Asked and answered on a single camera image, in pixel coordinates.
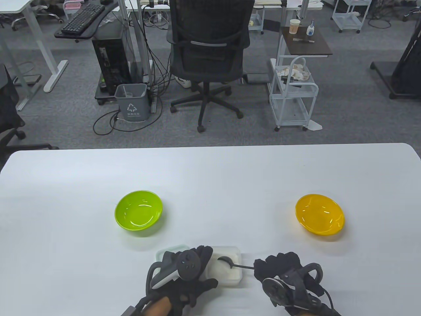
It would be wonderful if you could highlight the person's right hand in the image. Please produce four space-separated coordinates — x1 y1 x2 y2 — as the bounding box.
253 252 324 308

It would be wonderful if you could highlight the person's left hand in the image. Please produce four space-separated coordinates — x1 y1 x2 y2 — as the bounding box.
146 245 218 308

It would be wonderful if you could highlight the black and white controller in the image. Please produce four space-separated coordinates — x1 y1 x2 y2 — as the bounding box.
262 263 324 308
146 250 201 291

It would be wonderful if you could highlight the white sugar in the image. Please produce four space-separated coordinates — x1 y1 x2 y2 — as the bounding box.
210 250 240 280

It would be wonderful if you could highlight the clear plastic sugar container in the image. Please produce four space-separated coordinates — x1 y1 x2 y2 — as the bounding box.
207 246 244 287

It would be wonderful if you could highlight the black long-handled spoon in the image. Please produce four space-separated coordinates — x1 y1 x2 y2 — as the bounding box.
218 256 255 270

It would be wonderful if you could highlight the clear lid with green seal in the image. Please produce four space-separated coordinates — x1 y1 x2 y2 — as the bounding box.
156 244 190 264

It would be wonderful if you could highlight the yellow bowl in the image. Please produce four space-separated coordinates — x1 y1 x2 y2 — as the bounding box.
295 194 345 235

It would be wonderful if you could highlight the green bowl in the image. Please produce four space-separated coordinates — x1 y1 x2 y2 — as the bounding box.
114 190 163 231

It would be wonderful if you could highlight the person's left forearm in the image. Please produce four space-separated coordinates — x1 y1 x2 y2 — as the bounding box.
145 296 173 316

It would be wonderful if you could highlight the white rolling cart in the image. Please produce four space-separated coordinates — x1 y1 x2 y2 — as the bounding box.
269 56 319 131

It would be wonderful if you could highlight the crumpled white cloth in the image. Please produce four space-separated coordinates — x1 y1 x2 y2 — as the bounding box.
276 64 311 81

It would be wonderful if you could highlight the grey trash bin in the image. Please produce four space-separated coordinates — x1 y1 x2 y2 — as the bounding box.
114 83 149 121

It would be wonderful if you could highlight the black mesh office chair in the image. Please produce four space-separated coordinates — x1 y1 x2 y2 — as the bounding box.
166 0 255 133

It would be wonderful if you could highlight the dark brown side table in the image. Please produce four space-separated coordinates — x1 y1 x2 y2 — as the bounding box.
278 26 333 58

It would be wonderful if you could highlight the black floor stand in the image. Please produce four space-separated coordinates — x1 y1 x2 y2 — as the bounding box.
370 28 421 100

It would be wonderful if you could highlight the black computer tower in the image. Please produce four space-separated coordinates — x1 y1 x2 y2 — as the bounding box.
91 36 132 96

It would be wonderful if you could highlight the small white cart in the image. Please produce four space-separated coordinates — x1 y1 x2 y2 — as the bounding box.
248 8 265 34

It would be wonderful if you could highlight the black swivel chair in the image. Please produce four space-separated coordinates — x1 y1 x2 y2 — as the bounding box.
0 64 60 165

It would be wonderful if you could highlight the black keyboard desk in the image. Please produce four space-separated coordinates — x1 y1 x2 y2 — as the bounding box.
54 2 119 42

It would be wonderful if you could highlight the black keyboard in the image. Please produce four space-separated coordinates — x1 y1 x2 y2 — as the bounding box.
61 3 106 35

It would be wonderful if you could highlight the white standing desk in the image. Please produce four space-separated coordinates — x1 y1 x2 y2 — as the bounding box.
0 0 69 111

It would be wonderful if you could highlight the white wire cart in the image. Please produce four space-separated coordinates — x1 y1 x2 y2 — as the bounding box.
332 0 373 33

